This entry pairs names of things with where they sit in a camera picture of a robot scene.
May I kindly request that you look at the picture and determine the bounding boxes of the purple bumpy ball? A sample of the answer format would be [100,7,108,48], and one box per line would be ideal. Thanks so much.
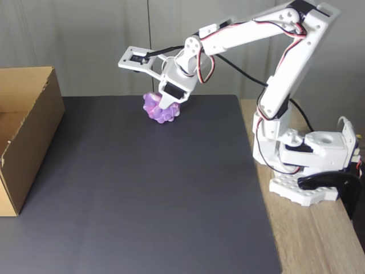
[142,91,181,124]

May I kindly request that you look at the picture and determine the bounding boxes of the brown cardboard box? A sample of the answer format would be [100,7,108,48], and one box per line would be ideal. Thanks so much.
[0,66,66,217]

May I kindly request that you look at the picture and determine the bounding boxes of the dark grey table mat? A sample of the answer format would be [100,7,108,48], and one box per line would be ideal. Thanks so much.
[0,95,283,274]

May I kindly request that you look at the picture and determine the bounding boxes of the black table clamp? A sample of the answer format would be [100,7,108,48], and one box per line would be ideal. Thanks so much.
[297,171,362,220]

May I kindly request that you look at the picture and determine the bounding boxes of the black camera cable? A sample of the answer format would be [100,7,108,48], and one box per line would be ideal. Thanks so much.
[142,45,316,134]

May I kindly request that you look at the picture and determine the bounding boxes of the white gripper camera bracket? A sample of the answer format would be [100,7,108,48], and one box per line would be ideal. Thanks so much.
[118,46,169,80]

